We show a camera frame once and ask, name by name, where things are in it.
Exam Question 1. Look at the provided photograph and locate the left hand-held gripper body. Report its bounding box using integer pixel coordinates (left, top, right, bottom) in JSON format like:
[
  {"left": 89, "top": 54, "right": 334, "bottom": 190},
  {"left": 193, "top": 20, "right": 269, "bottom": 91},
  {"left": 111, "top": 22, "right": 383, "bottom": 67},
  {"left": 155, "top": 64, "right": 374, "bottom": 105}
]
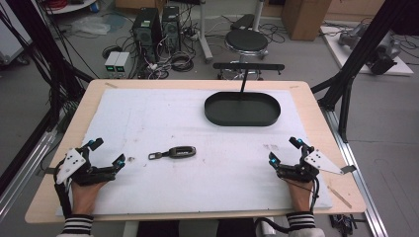
[{"left": 42, "top": 146, "right": 118, "bottom": 186}]

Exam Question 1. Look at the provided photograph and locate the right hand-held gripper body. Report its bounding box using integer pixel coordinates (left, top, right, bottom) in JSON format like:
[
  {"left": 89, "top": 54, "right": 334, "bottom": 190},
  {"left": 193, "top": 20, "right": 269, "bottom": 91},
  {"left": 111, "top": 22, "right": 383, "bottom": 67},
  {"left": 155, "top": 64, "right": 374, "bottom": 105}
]
[{"left": 277, "top": 146, "right": 358, "bottom": 183}]

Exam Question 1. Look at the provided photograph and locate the black oval tray with bar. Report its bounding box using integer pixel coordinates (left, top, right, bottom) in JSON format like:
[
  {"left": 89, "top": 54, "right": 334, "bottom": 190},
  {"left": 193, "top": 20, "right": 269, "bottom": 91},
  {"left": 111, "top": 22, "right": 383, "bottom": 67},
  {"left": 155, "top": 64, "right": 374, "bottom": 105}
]
[{"left": 204, "top": 62, "right": 286, "bottom": 127}]

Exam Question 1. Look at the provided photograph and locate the black car key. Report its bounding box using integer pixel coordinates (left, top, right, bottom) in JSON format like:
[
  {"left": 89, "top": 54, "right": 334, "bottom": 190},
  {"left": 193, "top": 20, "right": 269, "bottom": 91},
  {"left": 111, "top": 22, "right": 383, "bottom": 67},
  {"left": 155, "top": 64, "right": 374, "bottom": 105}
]
[{"left": 147, "top": 145, "right": 198, "bottom": 161}]

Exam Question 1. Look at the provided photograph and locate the person's left hand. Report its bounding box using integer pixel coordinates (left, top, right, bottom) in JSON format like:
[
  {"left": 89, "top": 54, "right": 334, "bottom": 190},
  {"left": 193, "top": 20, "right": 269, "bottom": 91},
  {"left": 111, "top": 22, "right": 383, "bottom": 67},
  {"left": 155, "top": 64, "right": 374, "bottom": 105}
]
[{"left": 71, "top": 181, "right": 108, "bottom": 217}]

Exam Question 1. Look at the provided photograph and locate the person's right hand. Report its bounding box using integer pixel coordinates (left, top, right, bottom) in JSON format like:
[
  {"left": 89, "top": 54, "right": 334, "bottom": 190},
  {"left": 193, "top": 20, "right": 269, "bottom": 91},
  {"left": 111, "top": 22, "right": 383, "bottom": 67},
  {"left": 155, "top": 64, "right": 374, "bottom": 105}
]
[{"left": 286, "top": 179, "right": 314, "bottom": 213}]

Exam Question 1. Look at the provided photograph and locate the wooden table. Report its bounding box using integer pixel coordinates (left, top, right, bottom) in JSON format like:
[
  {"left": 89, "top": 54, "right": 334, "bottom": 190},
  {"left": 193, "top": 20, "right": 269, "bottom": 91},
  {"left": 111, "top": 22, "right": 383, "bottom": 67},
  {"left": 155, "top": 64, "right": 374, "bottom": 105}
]
[{"left": 24, "top": 78, "right": 368, "bottom": 225}]

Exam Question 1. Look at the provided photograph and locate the thin wooden stick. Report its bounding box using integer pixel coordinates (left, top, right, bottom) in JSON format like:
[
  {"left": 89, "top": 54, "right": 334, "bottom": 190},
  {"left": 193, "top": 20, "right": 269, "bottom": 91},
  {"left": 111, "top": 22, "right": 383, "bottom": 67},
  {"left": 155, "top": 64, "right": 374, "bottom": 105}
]
[{"left": 326, "top": 185, "right": 353, "bottom": 209}]

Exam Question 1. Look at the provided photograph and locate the small black electronic board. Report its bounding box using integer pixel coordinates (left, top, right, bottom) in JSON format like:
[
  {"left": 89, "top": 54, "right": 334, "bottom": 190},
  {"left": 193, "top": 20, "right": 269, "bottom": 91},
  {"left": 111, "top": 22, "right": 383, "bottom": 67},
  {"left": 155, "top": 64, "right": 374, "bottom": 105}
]
[{"left": 329, "top": 213, "right": 367, "bottom": 237}]

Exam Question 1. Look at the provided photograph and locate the white table leg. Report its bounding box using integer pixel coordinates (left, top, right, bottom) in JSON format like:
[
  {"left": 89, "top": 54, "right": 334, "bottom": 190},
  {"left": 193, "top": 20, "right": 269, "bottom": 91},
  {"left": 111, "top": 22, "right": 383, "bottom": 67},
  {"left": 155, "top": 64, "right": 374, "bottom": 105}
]
[
  {"left": 123, "top": 220, "right": 139, "bottom": 237},
  {"left": 259, "top": 216, "right": 277, "bottom": 237}
]

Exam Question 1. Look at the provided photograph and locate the person's dark trouser leg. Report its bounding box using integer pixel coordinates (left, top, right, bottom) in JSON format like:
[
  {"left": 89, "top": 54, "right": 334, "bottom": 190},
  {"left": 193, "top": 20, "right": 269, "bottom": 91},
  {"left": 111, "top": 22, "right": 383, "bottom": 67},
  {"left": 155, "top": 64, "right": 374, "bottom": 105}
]
[
  {"left": 136, "top": 219, "right": 181, "bottom": 237},
  {"left": 215, "top": 218, "right": 259, "bottom": 237}
]

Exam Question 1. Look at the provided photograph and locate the white foam mat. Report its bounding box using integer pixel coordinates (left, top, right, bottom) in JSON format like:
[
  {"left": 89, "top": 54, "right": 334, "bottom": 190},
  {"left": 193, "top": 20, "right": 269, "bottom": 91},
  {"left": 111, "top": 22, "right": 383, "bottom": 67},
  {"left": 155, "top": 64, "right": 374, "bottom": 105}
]
[{"left": 55, "top": 88, "right": 334, "bottom": 217}]

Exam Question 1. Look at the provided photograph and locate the white power supply box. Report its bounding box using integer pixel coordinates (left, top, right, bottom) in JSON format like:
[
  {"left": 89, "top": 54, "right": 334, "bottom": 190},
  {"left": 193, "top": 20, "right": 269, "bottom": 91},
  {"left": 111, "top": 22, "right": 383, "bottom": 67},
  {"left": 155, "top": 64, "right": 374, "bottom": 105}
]
[
  {"left": 104, "top": 50, "right": 122, "bottom": 79},
  {"left": 114, "top": 51, "right": 131, "bottom": 79}
]

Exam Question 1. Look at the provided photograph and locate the white floor board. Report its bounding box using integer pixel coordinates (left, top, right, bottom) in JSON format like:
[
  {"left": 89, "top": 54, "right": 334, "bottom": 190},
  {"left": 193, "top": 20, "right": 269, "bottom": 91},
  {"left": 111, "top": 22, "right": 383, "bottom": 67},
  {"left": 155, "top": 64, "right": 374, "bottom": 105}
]
[{"left": 319, "top": 25, "right": 415, "bottom": 77}]

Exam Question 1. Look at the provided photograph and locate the black round stool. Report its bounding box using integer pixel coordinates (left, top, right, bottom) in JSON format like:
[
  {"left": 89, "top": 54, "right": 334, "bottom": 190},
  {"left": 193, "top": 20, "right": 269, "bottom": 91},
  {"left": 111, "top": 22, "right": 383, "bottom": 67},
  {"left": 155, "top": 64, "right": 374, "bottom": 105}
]
[{"left": 216, "top": 29, "right": 270, "bottom": 81}]

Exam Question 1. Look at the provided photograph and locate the clear plastic bag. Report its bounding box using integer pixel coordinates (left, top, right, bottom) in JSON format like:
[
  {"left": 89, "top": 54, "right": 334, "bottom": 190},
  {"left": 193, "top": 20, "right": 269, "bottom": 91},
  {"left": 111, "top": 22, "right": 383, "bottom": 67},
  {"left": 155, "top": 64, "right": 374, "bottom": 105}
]
[{"left": 70, "top": 15, "right": 112, "bottom": 37}]

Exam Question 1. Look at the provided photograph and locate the black computer tower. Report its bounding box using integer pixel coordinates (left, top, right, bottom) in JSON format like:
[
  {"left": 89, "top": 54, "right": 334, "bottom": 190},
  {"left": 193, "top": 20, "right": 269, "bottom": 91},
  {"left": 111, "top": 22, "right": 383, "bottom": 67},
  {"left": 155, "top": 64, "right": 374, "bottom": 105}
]
[
  {"left": 131, "top": 7, "right": 163, "bottom": 64},
  {"left": 161, "top": 5, "right": 182, "bottom": 54}
]

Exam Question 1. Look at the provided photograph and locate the grey robot device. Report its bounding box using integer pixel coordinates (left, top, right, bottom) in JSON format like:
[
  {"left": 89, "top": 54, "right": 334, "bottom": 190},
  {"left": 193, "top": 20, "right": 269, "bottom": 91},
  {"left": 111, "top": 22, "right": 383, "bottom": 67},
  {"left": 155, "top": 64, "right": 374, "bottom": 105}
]
[{"left": 338, "top": 23, "right": 402, "bottom": 75}]

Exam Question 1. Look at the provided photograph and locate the brown wooden cabinet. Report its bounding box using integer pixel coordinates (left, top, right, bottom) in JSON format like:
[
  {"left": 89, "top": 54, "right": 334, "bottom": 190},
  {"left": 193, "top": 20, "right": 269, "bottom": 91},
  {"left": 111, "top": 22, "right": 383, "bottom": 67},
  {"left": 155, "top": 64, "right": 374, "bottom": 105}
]
[{"left": 281, "top": 0, "right": 332, "bottom": 41}]

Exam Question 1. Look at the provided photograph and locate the white round table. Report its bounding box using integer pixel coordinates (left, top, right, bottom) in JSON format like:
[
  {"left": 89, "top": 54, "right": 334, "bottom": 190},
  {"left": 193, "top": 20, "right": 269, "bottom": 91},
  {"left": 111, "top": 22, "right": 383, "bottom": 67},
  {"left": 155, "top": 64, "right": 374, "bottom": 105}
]
[{"left": 44, "top": 0, "right": 101, "bottom": 15}]

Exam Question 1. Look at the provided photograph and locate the white metal stand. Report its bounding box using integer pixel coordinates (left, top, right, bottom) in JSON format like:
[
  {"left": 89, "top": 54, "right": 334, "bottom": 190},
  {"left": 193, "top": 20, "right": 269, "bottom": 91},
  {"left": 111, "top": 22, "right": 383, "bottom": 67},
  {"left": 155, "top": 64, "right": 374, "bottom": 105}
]
[{"left": 197, "top": 0, "right": 215, "bottom": 64}]

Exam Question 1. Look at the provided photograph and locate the aluminium rail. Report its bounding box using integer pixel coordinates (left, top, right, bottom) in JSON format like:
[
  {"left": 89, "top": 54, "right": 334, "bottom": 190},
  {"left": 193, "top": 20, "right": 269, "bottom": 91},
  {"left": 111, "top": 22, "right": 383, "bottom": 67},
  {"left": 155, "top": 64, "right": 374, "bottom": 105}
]
[
  {"left": 323, "top": 108, "right": 390, "bottom": 237},
  {"left": 0, "top": 128, "right": 59, "bottom": 220}
]

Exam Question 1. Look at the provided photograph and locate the black metal frame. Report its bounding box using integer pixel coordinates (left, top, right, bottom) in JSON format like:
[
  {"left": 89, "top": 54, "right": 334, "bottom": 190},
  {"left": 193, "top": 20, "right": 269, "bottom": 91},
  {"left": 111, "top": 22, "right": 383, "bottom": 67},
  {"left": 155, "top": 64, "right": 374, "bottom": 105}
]
[
  {"left": 310, "top": 0, "right": 419, "bottom": 143},
  {"left": 0, "top": 0, "right": 96, "bottom": 196}
]

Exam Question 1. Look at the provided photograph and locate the coiled black cable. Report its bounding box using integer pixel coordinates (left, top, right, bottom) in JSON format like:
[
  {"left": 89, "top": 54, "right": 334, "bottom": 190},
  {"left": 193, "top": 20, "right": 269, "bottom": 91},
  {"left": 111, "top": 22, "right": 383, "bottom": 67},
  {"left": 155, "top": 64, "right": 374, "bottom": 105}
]
[{"left": 169, "top": 51, "right": 196, "bottom": 73}]

